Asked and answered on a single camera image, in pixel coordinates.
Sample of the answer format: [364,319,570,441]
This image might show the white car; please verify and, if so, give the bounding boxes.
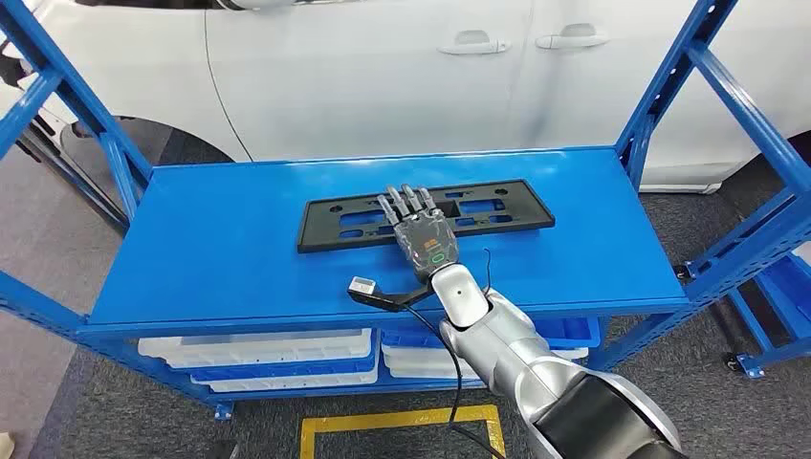
[0,0,811,194]

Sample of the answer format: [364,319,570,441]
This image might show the white plastic bin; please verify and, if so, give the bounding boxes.
[202,370,380,394]
[138,328,374,370]
[382,344,590,369]
[386,363,486,382]

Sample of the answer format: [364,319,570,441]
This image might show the blue metal shelf rack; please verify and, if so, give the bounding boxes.
[0,0,811,423]
[725,252,811,382]

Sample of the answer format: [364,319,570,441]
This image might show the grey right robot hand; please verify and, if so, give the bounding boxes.
[378,185,461,283]

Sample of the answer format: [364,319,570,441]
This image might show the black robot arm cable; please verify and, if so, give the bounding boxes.
[399,303,508,459]

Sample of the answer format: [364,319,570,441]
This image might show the grey metal floor frame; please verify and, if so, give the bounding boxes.
[15,114,131,232]

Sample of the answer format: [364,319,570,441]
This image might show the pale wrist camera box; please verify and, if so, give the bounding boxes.
[346,275,438,315]

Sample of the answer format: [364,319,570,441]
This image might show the blue plastic bin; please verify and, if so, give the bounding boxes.
[380,317,602,351]
[189,354,380,383]

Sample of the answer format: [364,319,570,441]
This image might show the black plastic plate bracket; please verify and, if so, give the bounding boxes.
[296,179,557,255]

